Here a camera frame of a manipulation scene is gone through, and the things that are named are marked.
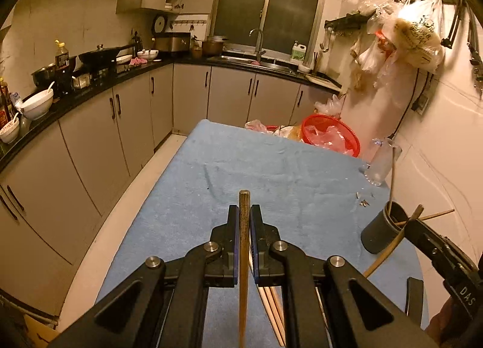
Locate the green detergent bottle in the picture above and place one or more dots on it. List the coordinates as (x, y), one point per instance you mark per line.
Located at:
(298, 53)

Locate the small white dish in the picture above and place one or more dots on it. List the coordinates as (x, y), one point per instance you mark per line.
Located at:
(304, 68)

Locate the small white patterned bowl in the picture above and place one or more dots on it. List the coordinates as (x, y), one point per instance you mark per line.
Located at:
(8, 131)

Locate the steel kitchen faucet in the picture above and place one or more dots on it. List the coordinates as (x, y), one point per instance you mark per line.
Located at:
(259, 44)

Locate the clear hanging plastic bags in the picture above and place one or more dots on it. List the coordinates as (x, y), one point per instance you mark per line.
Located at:
(371, 53)

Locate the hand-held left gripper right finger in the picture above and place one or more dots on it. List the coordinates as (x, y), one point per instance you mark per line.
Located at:
(253, 257)

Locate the pink cloth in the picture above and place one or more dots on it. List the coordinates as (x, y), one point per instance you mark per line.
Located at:
(137, 61)

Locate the black kitchen countertop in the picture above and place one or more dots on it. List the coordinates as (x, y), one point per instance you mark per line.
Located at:
(94, 82)

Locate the black hanging clamp tool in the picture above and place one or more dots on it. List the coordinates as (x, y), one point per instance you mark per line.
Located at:
(476, 53)

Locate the white shallow bowl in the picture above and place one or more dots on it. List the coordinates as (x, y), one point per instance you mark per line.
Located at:
(148, 54)

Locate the dark grey utensil holder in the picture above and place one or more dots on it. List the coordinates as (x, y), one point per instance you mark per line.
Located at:
(377, 236)

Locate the cardboard box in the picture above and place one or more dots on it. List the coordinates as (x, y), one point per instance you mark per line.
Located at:
(37, 333)

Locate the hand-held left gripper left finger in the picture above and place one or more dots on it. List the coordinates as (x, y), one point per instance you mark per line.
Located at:
(234, 257)

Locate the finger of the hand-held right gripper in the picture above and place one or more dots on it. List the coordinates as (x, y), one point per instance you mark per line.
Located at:
(414, 295)
(434, 246)

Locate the frosted glass pitcher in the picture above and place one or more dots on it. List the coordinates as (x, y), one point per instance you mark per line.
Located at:
(379, 167)

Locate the plastic bag by cabinet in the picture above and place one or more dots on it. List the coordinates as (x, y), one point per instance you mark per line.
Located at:
(329, 105)

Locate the dark sauce bottle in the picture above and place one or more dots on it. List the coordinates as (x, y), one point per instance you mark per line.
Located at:
(3, 104)

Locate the cutting board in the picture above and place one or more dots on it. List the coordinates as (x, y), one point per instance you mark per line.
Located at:
(322, 80)

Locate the crumpled clear plastic bag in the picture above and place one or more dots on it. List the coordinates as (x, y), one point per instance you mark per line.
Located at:
(258, 125)

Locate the wall socket with plug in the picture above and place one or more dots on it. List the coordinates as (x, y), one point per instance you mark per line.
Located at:
(422, 101)

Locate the black wall utensil rack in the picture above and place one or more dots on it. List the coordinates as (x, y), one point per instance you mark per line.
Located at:
(347, 21)

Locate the plastic bag of bread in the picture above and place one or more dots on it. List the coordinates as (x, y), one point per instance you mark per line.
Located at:
(419, 36)

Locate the steel pot by sink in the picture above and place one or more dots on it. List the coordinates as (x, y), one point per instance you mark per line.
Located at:
(214, 47)

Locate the silver countertop appliance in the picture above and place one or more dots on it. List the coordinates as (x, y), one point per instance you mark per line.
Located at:
(171, 42)

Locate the round kitchen scale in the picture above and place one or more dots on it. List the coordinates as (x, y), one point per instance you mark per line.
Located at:
(160, 23)

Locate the steel kitchen sink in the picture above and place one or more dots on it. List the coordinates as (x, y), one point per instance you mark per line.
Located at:
(256, 63)

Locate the red plastic colander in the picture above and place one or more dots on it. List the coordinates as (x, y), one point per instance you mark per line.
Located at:
(332, 136)

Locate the dark kettle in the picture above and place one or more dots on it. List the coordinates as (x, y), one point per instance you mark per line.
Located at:
(137, 43)

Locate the large white bowl with spoon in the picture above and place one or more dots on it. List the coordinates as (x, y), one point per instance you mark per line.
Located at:
(37, 102)

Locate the grey lower cabinets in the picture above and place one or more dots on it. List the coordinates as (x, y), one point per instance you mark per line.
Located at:
(86, 136)

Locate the black wok with lid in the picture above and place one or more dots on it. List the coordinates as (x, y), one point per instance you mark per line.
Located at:
(100, 55)

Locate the stack of yellow flatbreads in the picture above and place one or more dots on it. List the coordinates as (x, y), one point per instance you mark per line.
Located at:
(295, 133)

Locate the blue towel mat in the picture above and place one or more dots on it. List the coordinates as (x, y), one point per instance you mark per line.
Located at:
(226, 167)

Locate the sink-side chopstick caddy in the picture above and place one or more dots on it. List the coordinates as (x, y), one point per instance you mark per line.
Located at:
(318, 59)

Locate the sliding kitchen window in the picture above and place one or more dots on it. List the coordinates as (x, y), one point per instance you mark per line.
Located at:
(266, 8)

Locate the person's right hand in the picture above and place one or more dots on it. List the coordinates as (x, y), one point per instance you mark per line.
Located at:
(439, 323)

